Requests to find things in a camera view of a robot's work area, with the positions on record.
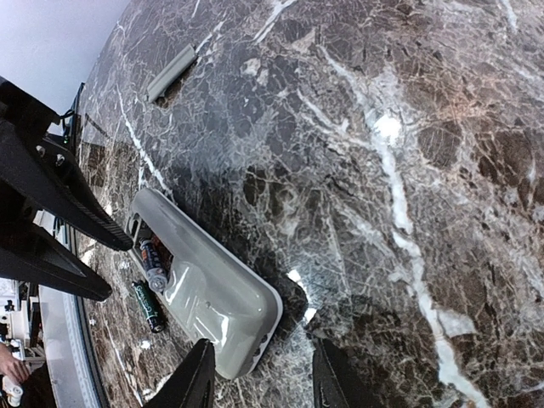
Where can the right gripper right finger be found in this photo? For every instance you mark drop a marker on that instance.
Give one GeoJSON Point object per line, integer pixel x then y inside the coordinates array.
{"type": "Point", "coordinates": [335, 382]}

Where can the dark blue orange AAA battery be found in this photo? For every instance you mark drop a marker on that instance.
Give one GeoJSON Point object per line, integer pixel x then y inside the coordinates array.
{"type": "Point", "coordinates": [155, 273]}

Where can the white universal remote control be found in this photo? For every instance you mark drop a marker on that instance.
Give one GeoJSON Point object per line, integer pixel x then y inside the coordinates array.
{"type": "Point", "coordinates": [210, 292]}

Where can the grey battery compartment cover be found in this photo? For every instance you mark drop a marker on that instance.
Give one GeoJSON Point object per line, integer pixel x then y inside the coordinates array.
{"type": "Point", "coordinates": [165, 78]}

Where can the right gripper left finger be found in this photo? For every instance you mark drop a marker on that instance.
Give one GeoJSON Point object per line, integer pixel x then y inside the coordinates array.
{"type": "Point", "coordinates": [192, 383]}

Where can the green AAA battery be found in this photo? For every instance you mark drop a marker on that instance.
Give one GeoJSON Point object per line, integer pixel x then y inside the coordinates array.
{"type": "Point", "coordinates": [149, 306]}

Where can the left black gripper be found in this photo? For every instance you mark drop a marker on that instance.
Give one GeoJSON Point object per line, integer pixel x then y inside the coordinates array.
{"type": "Point", "coordinates": [36, 170]}

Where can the person in black shirt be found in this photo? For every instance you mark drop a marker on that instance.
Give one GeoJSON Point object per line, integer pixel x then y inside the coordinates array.
{"type": "Point", "coordinates": [11, 367]}

